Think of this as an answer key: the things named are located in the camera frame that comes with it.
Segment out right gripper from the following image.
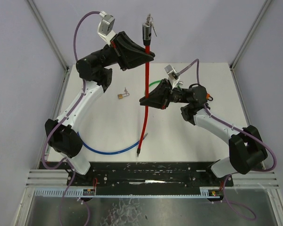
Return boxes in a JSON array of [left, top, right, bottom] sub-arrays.
[[140, 79, 189, 110]]

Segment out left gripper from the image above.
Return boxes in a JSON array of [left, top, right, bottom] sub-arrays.
[[90, 30, 152, 69]]

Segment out red cable lock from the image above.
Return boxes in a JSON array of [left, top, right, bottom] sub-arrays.
[[136, 14, 155, 157]]

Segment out brass padlock with key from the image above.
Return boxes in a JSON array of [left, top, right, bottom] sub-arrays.
[[117, 92, 130, 99]]

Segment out orange padlock with keys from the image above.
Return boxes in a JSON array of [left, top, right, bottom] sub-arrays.
[[206, 93, 214, 101]]

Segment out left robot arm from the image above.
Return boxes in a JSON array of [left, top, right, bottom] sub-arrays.
[[45, 32, 155, 186]]

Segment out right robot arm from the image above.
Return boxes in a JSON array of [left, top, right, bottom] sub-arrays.
[[139, 79, 267, 186]]

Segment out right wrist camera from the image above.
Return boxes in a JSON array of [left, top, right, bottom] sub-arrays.
[[165, 65, 183, 89]]

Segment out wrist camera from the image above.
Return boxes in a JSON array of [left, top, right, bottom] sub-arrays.
[[165, 65, 183, 89], [97, 11, 116, 45]]

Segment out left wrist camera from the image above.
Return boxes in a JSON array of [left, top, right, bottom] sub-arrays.
[[97, 11, 116, 45]]

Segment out blue cable lock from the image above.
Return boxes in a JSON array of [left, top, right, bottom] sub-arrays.
[[83, 141, 140, 155]]

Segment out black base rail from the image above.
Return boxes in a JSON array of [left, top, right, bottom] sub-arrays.
[[72, 161, 226, 187]]

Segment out right aluminium frame post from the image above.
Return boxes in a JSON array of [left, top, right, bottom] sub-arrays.
[[229, 0, 274, 71]]

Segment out aluminium frame post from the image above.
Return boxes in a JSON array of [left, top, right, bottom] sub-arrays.
[[25, 0, 69, 71], [229, 0, 274, 71]]

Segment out left aluminium frame post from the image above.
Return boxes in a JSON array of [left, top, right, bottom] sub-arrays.
[[25, 0, 69, 71]]

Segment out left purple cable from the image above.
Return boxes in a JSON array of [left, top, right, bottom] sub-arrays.
[[41, 11, 102, 226]]

